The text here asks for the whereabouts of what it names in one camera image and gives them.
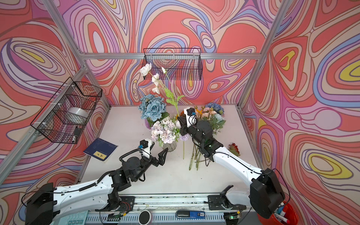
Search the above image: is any clear ribbed glass vase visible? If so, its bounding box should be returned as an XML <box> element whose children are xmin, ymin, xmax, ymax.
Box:
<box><xmin>163</xmin><ymin>141</ymin><xmax>177</xmax><ymax>152</ymax></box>

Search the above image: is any white poppy stem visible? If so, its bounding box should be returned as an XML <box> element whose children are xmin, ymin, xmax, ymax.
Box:
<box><xmin>139</xmin><ymin>62</ymin><xmax>186</xmax><ymax>161</ymax></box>

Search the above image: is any blue rose bunch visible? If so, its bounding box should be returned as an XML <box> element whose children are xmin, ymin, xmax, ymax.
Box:
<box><xmin>138</xmin><ymin>94</ymin><xmax>169</xmax><ymax>124</ymax></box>

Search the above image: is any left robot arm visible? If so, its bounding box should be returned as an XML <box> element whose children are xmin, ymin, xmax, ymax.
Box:
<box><xmin>25</xmin><ymin>148</ymin><xmax>168</xmax><ymax>225</ymax></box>

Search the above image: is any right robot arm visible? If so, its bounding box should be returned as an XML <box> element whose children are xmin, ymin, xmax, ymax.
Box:
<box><xmin>177</xmin><ymin>115</ymin><xmax>285</xmax><ymax>219</ymax></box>

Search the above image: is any purple blue glass vase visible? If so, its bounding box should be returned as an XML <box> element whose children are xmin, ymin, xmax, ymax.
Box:
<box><xmin>145</xmin><ymin>118</ymin><xmax>153</xmax><ymax>129</ymax></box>

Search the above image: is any mixed flower bouquet pile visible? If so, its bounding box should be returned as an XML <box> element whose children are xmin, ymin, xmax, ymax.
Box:
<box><xmin>188</xmin><ymin>102</ymin><xmax>226</xmax><ymax>170</ymax></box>

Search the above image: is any red flower with leaf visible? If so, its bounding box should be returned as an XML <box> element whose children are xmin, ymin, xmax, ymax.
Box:
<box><xmin>228</xmin><ymin>143</ymin><xmax>240</xmax><ymax>157</ymax></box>

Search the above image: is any dark blue notebook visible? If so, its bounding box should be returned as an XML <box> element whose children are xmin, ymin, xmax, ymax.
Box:
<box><xmin>83</xmin><ymin>138</ymin><xmax>118</xmax><ymax>162</ymax></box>

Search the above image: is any round black speaker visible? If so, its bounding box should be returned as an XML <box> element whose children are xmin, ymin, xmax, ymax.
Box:
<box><xmin>138</xmin><ymin>210</ymin><xmax>153</xmax><ymax>225</ymax></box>

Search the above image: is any blue black device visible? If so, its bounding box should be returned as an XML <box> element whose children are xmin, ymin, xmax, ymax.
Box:
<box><xmin>175</xmin><ymin>210</ymin><xmax>205</xmax><ymax>219</ymax></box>

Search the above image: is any teal calculator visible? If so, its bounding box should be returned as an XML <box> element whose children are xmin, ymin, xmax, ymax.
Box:
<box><xmin>50</xmin><ymin>211</ymin><xmax>88</xmax><ymax>225</ymax></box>

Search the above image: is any red pen cup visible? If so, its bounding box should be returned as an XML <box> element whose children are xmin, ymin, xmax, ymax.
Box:
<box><xmin>257</xmin><ymin>201</ymin><xmax>299</xmax><ymax>225</ymax></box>

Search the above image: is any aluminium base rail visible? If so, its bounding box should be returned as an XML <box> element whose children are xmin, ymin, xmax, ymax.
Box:
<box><xmin>85</xmin><ymin>193</ymin><xmax>260</xmax><ymax>225</ymax></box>

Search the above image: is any black wire basket back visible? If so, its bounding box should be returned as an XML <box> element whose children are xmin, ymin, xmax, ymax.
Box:
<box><xmin>142</xmin><ymin>47</ymin><xmax>203</xmax><ymax>81</ymax></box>

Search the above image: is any black wire basket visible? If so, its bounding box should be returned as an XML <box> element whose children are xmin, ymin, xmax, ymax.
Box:
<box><xmin>142</xmin><ymin>47</ymin><xmax>203</xmax><ymax>81</ymax></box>
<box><xmin>31</xmin><ymin>77</ymin><xmax>103</xmax><ymax>144</ymax></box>

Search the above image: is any black wire basket left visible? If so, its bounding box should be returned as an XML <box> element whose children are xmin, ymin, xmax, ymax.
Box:
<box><xmin>31</xmin><ymin>77</ymin><xmax>103</xmax><ymax>144</ymax></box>

